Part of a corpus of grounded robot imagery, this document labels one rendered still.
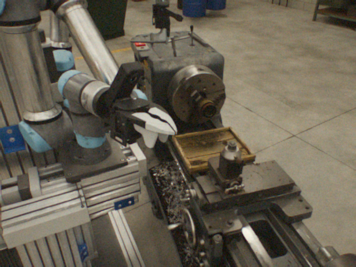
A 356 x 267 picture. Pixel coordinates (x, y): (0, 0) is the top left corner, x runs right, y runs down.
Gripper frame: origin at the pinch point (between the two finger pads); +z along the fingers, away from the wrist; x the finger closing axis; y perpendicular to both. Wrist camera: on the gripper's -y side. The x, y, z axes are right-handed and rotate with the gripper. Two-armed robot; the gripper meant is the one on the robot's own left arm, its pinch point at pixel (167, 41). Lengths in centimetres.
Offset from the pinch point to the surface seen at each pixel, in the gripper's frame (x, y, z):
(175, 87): 20.5, 1.4, 18.3
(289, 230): 100, -23, 50
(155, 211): -1, 11, 131
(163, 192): 38, 14, 76
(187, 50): -8.2, -14.7, 9.0
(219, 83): 23.4, -23.0, 18.4
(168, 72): 8.0, 1.8, 14.9
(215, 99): 29.9, -18.4, 24.1
